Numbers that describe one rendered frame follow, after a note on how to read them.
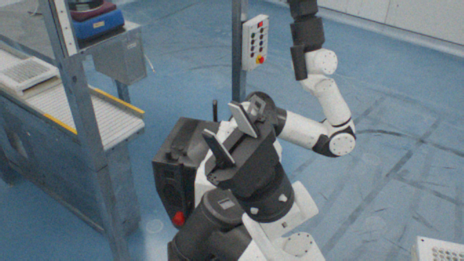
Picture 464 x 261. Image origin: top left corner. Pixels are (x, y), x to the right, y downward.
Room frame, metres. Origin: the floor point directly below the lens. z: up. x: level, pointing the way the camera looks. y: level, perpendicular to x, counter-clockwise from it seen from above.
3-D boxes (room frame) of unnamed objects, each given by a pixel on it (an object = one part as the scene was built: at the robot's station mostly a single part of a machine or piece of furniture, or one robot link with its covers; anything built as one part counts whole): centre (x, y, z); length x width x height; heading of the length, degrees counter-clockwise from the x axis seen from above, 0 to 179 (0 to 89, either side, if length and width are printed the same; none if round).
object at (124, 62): (1.55, 0.48, 1.11); 0.22 x 0.11 x 0.20; 53
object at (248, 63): (2.01, -0.12, 0.94); 0.17 x 0.06 x 0.26; 143
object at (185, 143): (0.81, 0.03, 1.08); 0.34 x 0.30 x 0.36; 165
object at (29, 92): (1.82, 1.04, 0.81); 0.24 x 0.24 x 0.02; 53
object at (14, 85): (1.82, 1.04, 0.86); 0.25 x 0.24 x 0.02; 143
